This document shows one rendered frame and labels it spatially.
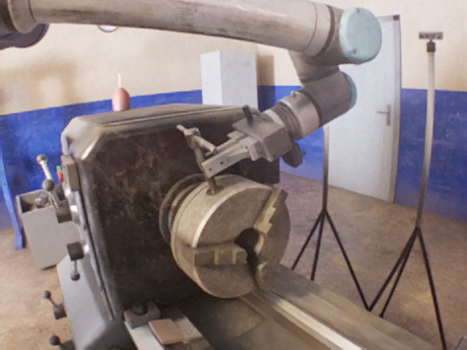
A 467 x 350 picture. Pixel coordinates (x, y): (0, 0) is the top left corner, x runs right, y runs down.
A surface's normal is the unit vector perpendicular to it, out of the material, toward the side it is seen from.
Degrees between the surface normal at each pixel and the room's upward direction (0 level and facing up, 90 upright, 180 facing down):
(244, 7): 95
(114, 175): 90
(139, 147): 90
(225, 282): 90
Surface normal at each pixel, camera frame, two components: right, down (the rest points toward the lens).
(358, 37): 0.34, 0.23
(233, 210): 0.58, 0.18
